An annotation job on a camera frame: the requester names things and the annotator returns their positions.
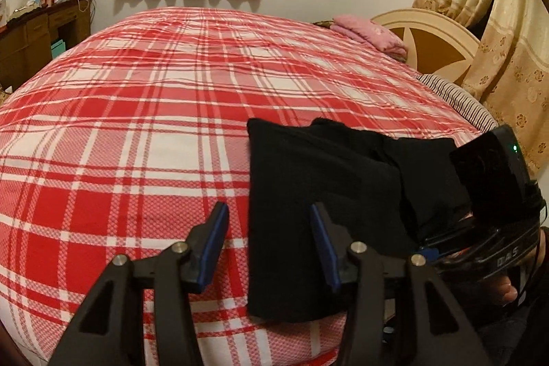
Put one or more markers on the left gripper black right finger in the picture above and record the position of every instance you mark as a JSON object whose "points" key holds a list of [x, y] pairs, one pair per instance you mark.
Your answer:
{"points": [[333, 242]]}

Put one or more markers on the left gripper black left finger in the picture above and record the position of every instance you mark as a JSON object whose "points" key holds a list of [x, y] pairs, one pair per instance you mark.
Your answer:
{"points": [[205, 242]]}

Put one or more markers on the black pants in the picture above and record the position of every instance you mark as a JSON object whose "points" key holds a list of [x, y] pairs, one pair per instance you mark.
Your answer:
{"points": [[393, 194]]}

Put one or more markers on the person right hand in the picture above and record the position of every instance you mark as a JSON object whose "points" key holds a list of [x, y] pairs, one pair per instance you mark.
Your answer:
{"points": [[507, 287]]}

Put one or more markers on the red white plaid bedspread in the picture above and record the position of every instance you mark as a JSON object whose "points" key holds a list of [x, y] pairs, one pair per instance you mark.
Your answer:
{"points": [[124, 143]]}

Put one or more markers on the striped pillow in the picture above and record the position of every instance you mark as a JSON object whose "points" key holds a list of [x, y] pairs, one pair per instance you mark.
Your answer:
{"points": [[461, 101]]}

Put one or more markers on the cream wooden headboard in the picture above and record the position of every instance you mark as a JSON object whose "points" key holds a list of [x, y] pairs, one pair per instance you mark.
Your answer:
{"points": [[437, 44]]}

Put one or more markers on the pink folded blanket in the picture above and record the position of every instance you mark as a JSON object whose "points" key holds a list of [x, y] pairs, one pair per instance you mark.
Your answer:
{"points": [[368, 32]]}

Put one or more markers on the teal box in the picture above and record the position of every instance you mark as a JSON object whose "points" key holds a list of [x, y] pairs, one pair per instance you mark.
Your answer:
{"points": [[57, 48]]}

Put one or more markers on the dark wooden dresser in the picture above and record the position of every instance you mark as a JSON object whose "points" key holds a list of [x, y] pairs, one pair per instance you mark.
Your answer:
{"points": [[25, 44]]}

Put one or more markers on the beige side curtain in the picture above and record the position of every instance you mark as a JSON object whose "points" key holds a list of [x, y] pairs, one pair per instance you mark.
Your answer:
{"points": [[509, 74]]}

